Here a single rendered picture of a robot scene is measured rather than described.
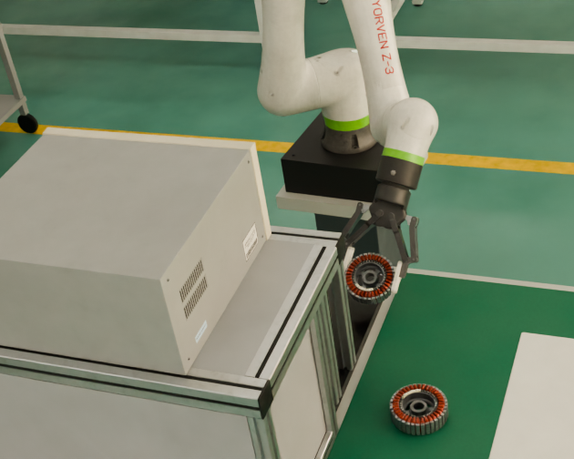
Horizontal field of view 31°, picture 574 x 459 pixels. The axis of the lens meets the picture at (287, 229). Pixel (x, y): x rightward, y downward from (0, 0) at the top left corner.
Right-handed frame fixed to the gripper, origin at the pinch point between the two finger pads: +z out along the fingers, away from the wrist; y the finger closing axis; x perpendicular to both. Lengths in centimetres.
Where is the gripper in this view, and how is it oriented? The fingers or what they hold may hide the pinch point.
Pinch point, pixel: (370, 276)
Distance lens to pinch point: 224.2
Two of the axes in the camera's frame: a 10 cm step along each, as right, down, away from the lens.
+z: -2.7, 9.6, 0.1
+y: -9.0, -2.5, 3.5
